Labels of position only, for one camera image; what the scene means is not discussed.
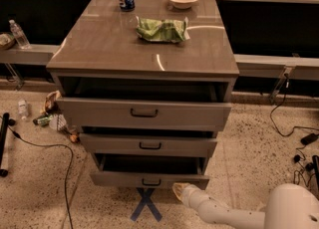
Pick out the grey bottom drawer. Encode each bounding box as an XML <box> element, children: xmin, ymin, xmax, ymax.
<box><xmin>91</xmin><ymin>153</ymin><xmax>209</xmax><ymax>189</ymax></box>

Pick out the crumpled snack bag on floor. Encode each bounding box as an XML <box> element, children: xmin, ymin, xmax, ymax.
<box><xmin>43</xmin><ymin>91</ymin><xmax>61</xmax><ymax>114</ymax></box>

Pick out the black stand right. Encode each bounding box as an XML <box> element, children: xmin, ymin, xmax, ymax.
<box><xmin>293</xmin><ymin>154</ymin><xmax>316</xmax><ymax>188</ymax></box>

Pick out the grey middle drawer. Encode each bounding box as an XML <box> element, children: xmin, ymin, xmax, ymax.
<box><xmin>80</xmin><ymin>133</ymin><xmax>217</xmax><ymax>157</ymax></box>

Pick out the metal ledge bracket left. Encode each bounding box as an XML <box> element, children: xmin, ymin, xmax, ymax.
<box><xmin>5</xmin><ymin>63</ymin><xmax>24</xmax><ymax>91</ymax></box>

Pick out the white mesh item on floor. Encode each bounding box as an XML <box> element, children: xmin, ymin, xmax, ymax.
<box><xmin>49</xmin><ymin>114</ymin><xmax>67</xmax><ymax>131</ymax></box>

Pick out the green chip bag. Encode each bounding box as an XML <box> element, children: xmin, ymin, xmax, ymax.
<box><xmin>136</xmin><ymin>17</ymin><xmax>189</xmax><ymax>43</ymax></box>

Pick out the water bottle on floor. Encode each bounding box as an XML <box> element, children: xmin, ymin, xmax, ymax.
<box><xmin>18</xmin><ymin>100</ymin><xmax>29</xmax><ymax>119</ymax></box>

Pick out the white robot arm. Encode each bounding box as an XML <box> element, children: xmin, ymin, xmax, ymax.
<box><xmin>172</xmin><ymin>183</ymin><xmax>319</xmax><ymax>229</ymax></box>

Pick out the grey top drawer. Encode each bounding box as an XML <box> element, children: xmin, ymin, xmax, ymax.
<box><xmin>58</xmin><ymin>98</ymin><xmax>231</xmax><ymax>131</ymax></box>

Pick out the green can on floor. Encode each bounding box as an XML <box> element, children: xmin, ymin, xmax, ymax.
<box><xmin>33</xmin><ymin>114</ymin><xmax>53</xmax><ymax>126</ymax></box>

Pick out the clear water bottle on ledge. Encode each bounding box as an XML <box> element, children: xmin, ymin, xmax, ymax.
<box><xmin>9</xmin><ymin>20</ymin><xmax>31</xmax><ymax>49</ymax></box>

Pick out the metal ledge bracket right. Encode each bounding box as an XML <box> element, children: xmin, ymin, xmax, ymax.
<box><xmin>269</xmin><ymin>66</ymin><xmax>294</xmax><ymax>105</ymax></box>

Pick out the metal ledge bracket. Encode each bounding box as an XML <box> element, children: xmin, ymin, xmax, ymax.
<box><xmin>269</xmin><ymin>66</ymin><xmax>294</xmax><ymax>105</ymax></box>
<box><xmin>5</xmin><ymin>63</ymin><xmax>24</xmax><ymax>91</ymax></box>

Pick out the black cable left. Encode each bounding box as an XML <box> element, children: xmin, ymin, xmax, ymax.
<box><xmin>0</xmin><ymin>115</ymin><xmax>75</xmax><ymax>229</ymax></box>

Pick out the small bowl on ledge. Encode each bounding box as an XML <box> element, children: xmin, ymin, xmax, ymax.
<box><xmin>0</xmin><ymin>33</ymin><xmax>15</xmax><ymax>50</ymax></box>

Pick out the small orange item on floor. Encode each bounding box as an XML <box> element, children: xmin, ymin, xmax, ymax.
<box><xmin>70</xmin><ymin>134</ymin><xmax>80</xmax><ymax>143</ymax></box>

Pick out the blue tape cross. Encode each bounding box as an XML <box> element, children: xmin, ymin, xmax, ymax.
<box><xmin>131</xmin><ymin>188</ymin><xmax>162</xmax><ymax>222</ymax></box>

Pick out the black power adapter with cable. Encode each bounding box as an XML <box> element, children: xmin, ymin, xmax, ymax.
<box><xmin>271</xmin><ymin>74</ymin><xmax>319</xmax><ymax>146</ymax></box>

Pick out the black stand left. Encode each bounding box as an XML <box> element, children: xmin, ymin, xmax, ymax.
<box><xmin>0</xmin><ymin>113</ymin><xmax>16</xmax><ymax>178</ymax></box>

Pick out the black stand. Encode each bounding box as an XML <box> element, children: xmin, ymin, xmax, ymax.
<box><xmin>293</xmin><ymin>154</ymin><xmax>316</xmax><ymax>188</ymax></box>
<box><xmin>0</xmin><ymin>113</ymin><xmax>16</xmax><ymax>178</ymax></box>

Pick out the grey drawer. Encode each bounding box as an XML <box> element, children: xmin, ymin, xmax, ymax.
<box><xmin>80</xmin><ymin>133</ymin><xmax>217</xmax><ymax>157</ymax></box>
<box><xmin>58</xmin><ymin>98</ymin><xmax>231</xmax><ymax>131</ymax></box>
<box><xmin>91</xmin><ymin>153</ymin><xmax>209</xmax><ymax>189</ymax></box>

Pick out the grey drawer cabinet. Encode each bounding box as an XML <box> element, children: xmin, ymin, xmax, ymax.
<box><xmin>46</xmin><ymin>0</ymin><xmax>240</xmax><ymax>167</ymax></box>

